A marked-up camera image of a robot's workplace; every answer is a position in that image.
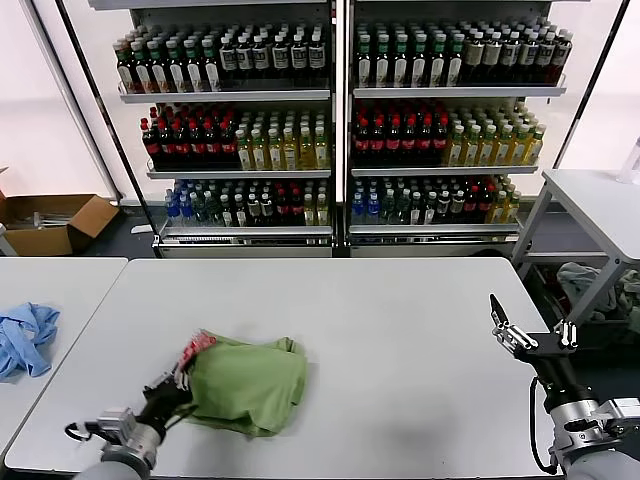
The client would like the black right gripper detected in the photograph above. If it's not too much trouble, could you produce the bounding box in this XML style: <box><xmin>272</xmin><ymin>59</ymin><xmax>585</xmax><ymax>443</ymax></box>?
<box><xmin>489</xmin><ymin>294</ymin><xmax>589</xmax><ymax>409</ymax></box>

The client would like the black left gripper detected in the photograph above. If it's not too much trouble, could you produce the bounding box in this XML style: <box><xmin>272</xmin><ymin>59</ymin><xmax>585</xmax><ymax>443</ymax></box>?
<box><xmin>140</xmin><ymin>370</ymin><xmax>194</xmax><ymax>429</ymax></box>

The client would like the light green shirt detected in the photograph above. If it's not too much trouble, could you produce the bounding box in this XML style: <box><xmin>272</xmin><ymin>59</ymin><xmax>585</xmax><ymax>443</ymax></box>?
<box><xmin>182</xmin><ymin>335</ymin><xmax>309</xmax><ymax>439</ymax></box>

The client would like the black storage bin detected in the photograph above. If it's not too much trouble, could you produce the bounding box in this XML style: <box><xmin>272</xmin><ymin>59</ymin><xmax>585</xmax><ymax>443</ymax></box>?
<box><xmin>524</xmin><ymin>262</ymin><xmax>640</xmax><ymax>347</ymax></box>

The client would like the greenish gray crumpled cloth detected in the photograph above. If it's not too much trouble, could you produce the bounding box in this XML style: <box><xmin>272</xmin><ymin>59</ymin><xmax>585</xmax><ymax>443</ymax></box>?
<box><xmin>617</xmin><ymin>269</ymin><xmax>640</xmax><ymax>334</ymax></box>

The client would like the white side table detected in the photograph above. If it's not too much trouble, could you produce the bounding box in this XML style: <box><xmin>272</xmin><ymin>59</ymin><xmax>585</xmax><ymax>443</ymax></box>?
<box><xmin>510</xmin><ymin>168</ymin><xmax>640</xmax><ymax>349</ymax></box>

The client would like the crumpled light blue cloth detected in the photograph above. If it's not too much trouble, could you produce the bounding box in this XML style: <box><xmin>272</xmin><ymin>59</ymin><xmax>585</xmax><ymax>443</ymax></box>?
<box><xmin>0</xmin><ymin>301</ymin><xmax>61</xmax><ymax>384</ymax></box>

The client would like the open brown cardboard box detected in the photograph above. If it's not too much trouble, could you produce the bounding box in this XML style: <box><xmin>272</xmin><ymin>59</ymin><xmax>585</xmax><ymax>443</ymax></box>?
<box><xmin>0</xmin><ymin>164</ymin><xmax>120</xmax><ymax>257</ymax></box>

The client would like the clear plastic bottle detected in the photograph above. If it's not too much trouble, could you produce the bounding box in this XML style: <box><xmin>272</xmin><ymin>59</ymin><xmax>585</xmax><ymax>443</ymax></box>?
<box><xmin>617</xmin><ymin>144</ymin><xmax>640</xmax><ymax>185</ymax></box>

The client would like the clear plastic packaging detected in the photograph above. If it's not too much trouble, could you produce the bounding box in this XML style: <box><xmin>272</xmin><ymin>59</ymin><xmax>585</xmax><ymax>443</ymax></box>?
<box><xmin>7</xmin><ymin>212</ymin><xmax>66</xmax><ymax>231</ymax></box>

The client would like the black slanted pole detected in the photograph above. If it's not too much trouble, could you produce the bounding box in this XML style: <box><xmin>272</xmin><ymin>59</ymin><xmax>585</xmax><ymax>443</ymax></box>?
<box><xmin>549</xmin><ymin>0</ymin><xmax>632</xmax><ymax>170</ymax></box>
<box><xmin>53</xmin><ymin>0</ymin><xmax>166</xmax><ymax>259</ymax></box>

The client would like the gray metal drinks shelf rack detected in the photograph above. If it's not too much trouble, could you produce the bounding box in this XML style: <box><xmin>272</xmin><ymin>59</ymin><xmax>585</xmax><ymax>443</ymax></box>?
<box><xmin>87</xmin><ymin>0</ymin><xmax>342</xmax><ymax>259</ymax></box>
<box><xmin>342</xmin><ymin>0</ymin><xmax>591</xmax><ymax>259</ymax></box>

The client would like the dark bottle green cap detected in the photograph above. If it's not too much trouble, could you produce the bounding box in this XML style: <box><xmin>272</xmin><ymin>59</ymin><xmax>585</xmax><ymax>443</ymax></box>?
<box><xmin>166</xmin><ymin>40</ymin><xmax>186</xmax><ymax>94</ymax></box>
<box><xmin>445</xmin><ymin>35</ymin><xmax>464</xmax><ymax>89</ymax></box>
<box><xmin>149</xmin><ymin>40</ymin><xmax>169</xmax><ymax>94</ymax></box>
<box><xmin>132</xmin><ymin>41</ymin><xmax>152</xmax><ymax>94</ymax></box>
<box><xmin>354</xmin><ymin>35</ymin><xmax>374</xmax><ymax>89</ymax></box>
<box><xmin>409</xmin><ymin>35</ymin><xmax>428</xmax><ymax>89</ymax></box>
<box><xmin>372</xmin><ymin>35</ymin><xmax>392</xmax><ymax>89</ymax></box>
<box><xmin>427</xmin><ymin>35</ymin><xmax>446</xmax><ymax>89</ymax></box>
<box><xmin>116</xmin><ymin>40</ymin><xmax>135</xmax><ymax>94</ymax></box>
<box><xmin>183</xmin><ymin>39</ymin><xmax>204</xmax><ymax>94</ymax></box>
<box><xmin>201</xmin><ymin>38</ymin><xmax>221</xmax><ymax>93</ymax></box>
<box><xmin>391</xmin><ymin>35</ymin><xmax>410</xmax><ymax>89</ymax></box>

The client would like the dark bottle white cap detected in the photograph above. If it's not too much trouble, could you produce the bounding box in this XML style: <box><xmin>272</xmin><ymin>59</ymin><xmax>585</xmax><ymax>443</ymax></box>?
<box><xmin>499</xmin><ymin>32</ymin><xmax>519</xmax><ymax>85</ymax></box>
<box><xmin>289</xmin><ymin>34</ymin><xmax>308</xmax><ymax>79</ymax></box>
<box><xmin>535</xmin><ymin>32</ymin><xmax>554</xmax><ymax>85</ymax></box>
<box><xmin>517</xmin><ymin>32</ymin><xmax>536</xmax><ymax>85</ymax></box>
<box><xmin>306</xmin><ymin>33</ymin><xmax>325</xmax><ymax>79</ymax></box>
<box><xmin>235</xmin><ymin>37</ymin><xmax>254</xmax><ymax>79</ymax></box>
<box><xmin>552</xmin><ymin>31</ymin><xmax>573</xmax><ymax>85</ymax></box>
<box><xmin>271</xmin><ymin>35</ymin><xmax>290</xmax><ymax>79</ymax></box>
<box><xmin>251</xmin><ymin>36</ymin><xmax>270</xmax><ymax>79</ymax></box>
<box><xmin>219</xmin><ymin>38</ymin><xmax>238</xmax><ymax>79</ymax></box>

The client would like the dark bottle beige label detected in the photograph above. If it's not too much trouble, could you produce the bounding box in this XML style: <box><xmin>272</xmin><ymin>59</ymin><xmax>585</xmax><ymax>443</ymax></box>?
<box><xmin>481</xmin><ymin>32</ymin><xmax>500</xmax><ymax>85</ymax></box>
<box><xmin>463</xmin><ymin>33</ymin><xmax>483</xmax><ymax>85</ymax></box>

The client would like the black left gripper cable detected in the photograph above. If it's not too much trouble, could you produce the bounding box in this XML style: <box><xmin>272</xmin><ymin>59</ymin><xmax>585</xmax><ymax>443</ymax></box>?
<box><xmin>167</xmin><ymin>404</ymin><xmax>199</xmax><ymax>429</ymax></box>

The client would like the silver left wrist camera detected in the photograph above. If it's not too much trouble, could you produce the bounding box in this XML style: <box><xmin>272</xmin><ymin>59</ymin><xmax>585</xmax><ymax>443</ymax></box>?
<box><xmin>97</xmin><ymin>407</ymin><xmax>135</xmax><ymax>441</ymax></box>

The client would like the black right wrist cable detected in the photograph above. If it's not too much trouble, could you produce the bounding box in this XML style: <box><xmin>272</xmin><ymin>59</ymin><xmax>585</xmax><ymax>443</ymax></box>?
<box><xmin>529</xmin><ymin>375</ymin><xmax>559</xmax><ymax>474</ymax></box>

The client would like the black left camera cable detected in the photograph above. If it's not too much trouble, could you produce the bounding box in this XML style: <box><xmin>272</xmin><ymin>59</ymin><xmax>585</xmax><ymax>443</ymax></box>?
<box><xmin>64</xmin><ymin>422</ymin><xmax>104</xmax><ymax>442</ymax></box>

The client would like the gray slanted frame bar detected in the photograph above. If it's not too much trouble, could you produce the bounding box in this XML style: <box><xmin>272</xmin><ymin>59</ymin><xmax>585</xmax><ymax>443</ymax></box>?
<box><xmin>29</xmin><ymin>0</ymin><xmax>126</xmax><ymax>206</ymax></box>

